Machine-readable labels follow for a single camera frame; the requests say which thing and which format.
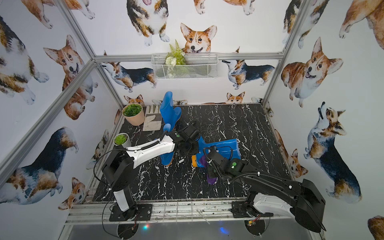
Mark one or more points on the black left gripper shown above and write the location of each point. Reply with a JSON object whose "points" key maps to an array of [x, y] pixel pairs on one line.
{"points": [[186, 146]]}

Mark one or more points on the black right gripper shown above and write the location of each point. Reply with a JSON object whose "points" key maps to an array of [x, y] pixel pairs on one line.
{"points": [[209, 168]]}

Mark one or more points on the blue rubber boot back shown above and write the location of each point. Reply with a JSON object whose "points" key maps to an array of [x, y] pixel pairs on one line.
{"points": [[227, 148]]}

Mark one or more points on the blue rubber boot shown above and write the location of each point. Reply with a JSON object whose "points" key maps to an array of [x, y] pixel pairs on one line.
{"points": [[169, 114], [168, 143], [227, 148]]}

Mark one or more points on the purple cloth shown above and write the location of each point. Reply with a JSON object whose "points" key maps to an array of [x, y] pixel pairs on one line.
{"points": [[210, 177]]}

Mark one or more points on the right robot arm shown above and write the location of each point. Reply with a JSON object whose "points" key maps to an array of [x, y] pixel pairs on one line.
{"points": [[269, 196]]}

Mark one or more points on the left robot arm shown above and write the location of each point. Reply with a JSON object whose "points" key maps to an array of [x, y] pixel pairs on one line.
{"points": [[120, 172]]}

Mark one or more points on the pink ribbed plant pot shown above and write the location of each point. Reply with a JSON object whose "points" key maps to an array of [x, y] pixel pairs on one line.
{"points": [[136, 120]]}

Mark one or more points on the green plant in pink pot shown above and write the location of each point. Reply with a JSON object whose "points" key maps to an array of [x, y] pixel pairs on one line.
{"points": [[132, 110]]}

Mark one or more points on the small white plant pot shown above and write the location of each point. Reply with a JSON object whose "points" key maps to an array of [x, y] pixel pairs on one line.
{"points": [[127, 144]]}

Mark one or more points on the green moss in white pot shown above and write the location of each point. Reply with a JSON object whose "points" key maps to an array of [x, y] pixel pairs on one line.
{"points": [[120, 139]]}

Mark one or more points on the fern with white flower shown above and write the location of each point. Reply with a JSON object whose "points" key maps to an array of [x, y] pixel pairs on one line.
{"points": [[175, 62]]}

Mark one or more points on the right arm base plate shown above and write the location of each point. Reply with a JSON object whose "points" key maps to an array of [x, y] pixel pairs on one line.
{"points": [[247, 210]]}

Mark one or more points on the white wire wall basket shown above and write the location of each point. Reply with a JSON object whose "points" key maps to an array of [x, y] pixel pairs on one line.
{"points": [[199, 66]]}

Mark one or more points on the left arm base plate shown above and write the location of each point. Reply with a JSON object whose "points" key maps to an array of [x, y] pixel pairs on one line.
{"points": [[132, 213]]}

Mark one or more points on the aluminium front rail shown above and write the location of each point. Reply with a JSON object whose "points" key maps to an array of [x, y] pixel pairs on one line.
{"points": [[156, 212]]}

